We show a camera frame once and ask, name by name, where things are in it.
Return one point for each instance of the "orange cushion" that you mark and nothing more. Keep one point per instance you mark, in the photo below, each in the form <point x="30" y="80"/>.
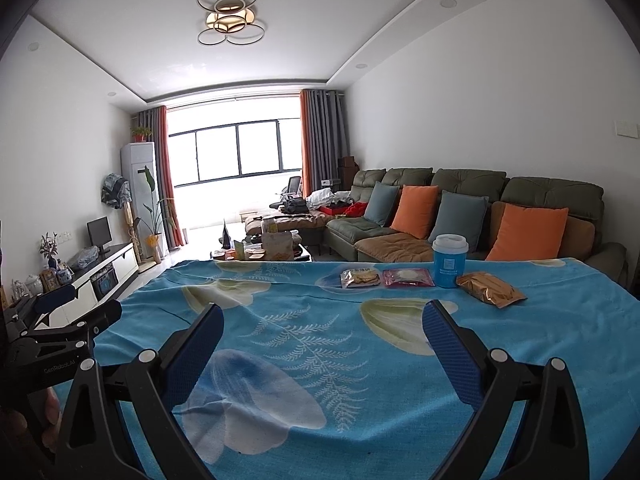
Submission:
<point x="530" y="232"/>
<point x="415" y="210"/>

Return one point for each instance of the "gold snack packet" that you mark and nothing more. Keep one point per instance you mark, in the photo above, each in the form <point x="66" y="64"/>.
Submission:
<point x="490" y="289"/>

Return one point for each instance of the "beige paper bag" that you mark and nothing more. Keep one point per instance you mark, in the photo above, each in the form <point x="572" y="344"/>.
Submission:
<point x="277" y="245"/>

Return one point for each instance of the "wooden picture frame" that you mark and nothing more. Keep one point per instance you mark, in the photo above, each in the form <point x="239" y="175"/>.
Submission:
<point x="48" y="280"/>

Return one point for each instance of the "grey coffee table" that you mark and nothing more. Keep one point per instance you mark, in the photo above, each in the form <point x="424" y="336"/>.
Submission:
<point x="302" y="251"/>

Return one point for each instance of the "large window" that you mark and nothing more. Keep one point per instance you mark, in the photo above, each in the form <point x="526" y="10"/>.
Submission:
<point x="235" y="150"/>

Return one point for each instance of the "blue grey cushion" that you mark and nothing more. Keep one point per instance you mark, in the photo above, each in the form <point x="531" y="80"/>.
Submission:
<point x="381" y="203"/>
<point x="457" y="220"/>

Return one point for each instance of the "blue printed blanket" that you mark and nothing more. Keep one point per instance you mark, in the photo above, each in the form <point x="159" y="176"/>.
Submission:
<point x="310" y="360"/>

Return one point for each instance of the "green paper box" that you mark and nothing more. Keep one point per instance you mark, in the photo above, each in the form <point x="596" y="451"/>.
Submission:
<point x="240" y="249"/>

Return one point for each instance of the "black monitor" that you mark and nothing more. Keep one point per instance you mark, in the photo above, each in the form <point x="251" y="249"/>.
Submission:
<point x="99" y="232"/>

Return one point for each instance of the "white cloth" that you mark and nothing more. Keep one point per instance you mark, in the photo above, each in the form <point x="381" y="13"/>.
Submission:
<point x="320" y="196"/>

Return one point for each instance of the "black triangular object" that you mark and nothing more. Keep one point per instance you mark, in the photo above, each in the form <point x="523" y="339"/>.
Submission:
<point x="226" y="235"/>

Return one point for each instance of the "person's left hand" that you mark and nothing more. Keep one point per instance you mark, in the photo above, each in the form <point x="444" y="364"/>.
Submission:
<point x="52" y="407"/>

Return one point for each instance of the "tall plant in yellow pot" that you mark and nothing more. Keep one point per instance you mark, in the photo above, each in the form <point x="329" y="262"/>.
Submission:
<point x="155" y="225"/>

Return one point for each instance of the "green brown sofa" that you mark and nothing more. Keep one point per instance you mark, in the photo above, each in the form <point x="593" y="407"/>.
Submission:
<point x="470" y="180"/>

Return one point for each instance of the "clear plastic bag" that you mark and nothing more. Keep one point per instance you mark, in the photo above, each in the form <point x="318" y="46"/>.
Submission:
<point x="82" y="257"/>

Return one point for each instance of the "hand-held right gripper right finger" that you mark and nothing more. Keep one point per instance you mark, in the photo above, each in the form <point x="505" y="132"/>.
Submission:
<point x="450" y="355"/>

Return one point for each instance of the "clear cracker packet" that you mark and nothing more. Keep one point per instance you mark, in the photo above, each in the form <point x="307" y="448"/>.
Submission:
<point x="360" y="278"/>

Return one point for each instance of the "pink snack packet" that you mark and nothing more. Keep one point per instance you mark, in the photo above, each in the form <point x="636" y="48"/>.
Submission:
<point x="407" y="277"/>

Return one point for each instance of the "pale wooden stand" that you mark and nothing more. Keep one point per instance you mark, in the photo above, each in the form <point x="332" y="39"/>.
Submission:
<point x="129" y="230"/>

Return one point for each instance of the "blue patterned cloth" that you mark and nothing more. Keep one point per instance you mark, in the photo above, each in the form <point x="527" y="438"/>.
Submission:
<point x="115" y="190"/>

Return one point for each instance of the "orange grey curtain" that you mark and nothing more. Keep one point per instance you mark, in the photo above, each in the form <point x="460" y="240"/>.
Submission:
<point x="160" y="175"/>
<point x="320" y="140"/>

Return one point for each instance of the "white wall switch panel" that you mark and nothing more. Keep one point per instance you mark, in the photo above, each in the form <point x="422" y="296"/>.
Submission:
<point x="627" y="128"/>

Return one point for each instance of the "blue white porcelain jar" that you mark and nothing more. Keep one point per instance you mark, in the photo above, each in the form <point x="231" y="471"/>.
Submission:
<point x="64" y="275"/>

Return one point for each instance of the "brown wooden box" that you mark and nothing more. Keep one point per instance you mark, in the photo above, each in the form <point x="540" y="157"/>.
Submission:
<point x="348" y="167"/>

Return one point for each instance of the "white TV cabinet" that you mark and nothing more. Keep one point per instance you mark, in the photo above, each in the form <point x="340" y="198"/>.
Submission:
<point x="122" y="260"/>

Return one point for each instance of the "large clear plastic jar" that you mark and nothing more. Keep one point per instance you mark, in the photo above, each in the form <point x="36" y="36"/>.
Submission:
<point x="270" y="225"/>

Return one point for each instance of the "small plant in vase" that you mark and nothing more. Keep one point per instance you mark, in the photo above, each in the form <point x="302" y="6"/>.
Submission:
<point x="48" y="250"/>

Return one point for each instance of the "black office chair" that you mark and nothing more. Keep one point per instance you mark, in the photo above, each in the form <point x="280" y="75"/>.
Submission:
<point x="290" y="190"/>

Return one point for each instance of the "small potted plant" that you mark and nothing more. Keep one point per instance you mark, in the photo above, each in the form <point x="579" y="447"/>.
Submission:
<point x="141" y="132"/>

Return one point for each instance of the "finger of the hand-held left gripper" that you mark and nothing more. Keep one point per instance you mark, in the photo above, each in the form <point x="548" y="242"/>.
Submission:
<point x="52" y="298"/>
<point x="97" y="317"/>

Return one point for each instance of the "black bag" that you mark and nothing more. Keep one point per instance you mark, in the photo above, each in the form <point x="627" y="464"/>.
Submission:
<point x="295" y="205"/>

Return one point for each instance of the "white standing air conditioner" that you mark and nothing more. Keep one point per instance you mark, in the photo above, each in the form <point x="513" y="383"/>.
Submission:
<point x="135" y="160"/>

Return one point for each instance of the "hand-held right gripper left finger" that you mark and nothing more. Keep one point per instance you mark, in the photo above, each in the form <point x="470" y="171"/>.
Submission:
<point x="195" y="345"/>

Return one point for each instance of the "blue cup with white lid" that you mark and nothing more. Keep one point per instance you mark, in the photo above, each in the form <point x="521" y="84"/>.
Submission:
<point x="449" y="265"/>

